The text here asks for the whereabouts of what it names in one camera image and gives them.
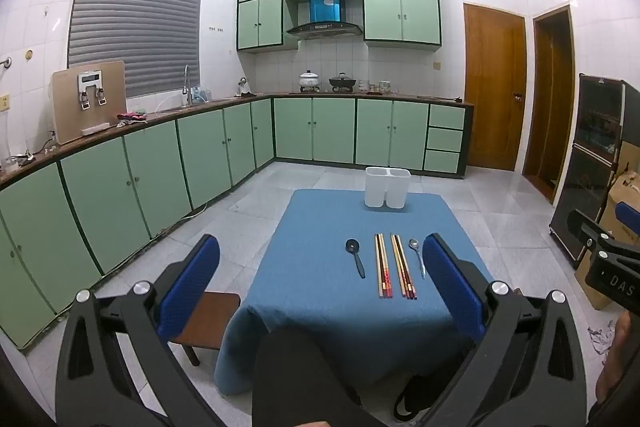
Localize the glass range hood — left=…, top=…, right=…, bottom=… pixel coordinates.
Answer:
left=286, top=22, right=364, bottom=40

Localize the dark brown countertop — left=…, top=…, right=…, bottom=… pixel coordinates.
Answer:
left=0, top=91, right=475, bottom=188

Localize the black spoon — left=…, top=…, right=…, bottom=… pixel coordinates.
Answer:
left=345, top=239, right=366, bottom=279

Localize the metal spoon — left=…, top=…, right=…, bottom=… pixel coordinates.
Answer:
left=408, top=238, right=426, bottom=279

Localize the crumpled plastic wrap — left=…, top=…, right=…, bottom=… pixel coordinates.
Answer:
left=587, top=319, right=618, bottom=353

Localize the brown wooden stool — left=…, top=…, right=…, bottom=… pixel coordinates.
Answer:
left=167, top=291, right=242, bottom=367

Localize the wooden door frame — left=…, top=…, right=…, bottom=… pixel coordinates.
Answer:
left=522, top=5, right=576, bottom=204

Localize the blue range hood chimney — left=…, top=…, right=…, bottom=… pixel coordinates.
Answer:
left=308, top=0, right=346, bottom=24

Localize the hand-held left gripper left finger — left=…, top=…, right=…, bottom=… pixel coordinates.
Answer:
left=54, top=234, right=221, bottom=427

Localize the wooden door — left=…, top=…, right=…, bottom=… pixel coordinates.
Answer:
left=463, top=3, right=527, bottom=172

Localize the person's right forearm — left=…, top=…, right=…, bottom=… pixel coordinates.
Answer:
left=596, top=311, right=640, bottom=408

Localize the short green base cabinet run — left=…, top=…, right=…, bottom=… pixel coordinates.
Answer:
left=272, top=97, right=431, bottom=168

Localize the black wok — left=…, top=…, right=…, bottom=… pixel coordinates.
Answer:
left=328, top=73, right=358, bottom=92

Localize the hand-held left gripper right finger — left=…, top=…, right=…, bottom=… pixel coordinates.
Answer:
left=420, top=233, right=587, bottom=427

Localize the grey window blind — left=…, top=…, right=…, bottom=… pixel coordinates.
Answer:
left=67, top=0, right=205, bottom=98

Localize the green wall cabinet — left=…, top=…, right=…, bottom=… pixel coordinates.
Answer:
left=236, top=0, right=299, bottom=54
left=361, top=0, right=442, bottom=48

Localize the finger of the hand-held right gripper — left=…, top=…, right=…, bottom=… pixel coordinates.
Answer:
left=615, top=202, right=640, bottom=228
left=566, top=209, right=618, bottom=260

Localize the black glass-front cabinet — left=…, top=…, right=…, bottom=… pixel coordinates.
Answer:
left=549, top=73, right=640, bottom=270

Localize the cardboard box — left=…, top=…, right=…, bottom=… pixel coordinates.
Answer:
left=575, top=169, right=640, bottom=310

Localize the table with blue cloth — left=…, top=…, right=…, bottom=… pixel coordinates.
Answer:
left=215, top=188, right=493, bottom=395

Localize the green drawer unit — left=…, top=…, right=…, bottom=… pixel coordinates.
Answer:
left=422, top=103, right=468, bottom=178

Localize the long green base cabinet run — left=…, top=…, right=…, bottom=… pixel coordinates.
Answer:
left=0, top=98, right=275, bottom=351

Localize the person's leg in black trousers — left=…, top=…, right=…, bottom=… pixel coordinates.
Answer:
left=251, top=327, right=388, bottom=427

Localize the white plastic utensil holder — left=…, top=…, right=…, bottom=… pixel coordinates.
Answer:
left=365, top=167, right=412, bottom=209

